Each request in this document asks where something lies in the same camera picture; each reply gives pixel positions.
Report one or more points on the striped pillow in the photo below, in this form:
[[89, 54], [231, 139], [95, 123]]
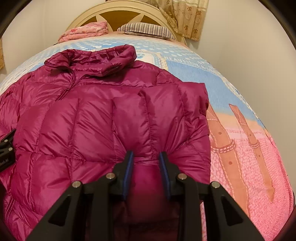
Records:
[[147, 29]]

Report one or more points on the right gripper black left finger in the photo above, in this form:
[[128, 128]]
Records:
[[85, 211]]

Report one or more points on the pink and blue bedspread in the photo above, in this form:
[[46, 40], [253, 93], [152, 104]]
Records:
[[244, 157]]

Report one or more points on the folded pink floral blanket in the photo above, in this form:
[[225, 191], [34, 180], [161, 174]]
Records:
[[93, 29]]

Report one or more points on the beige patterned window curtain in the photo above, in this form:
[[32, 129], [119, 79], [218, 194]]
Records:
[[186, 17]]

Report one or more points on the magenta quilted puffer jacket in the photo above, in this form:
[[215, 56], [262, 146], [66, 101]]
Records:
[[76, 116]]

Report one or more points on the cream arched wooden headboard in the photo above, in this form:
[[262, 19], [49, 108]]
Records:
[[118, 13]]

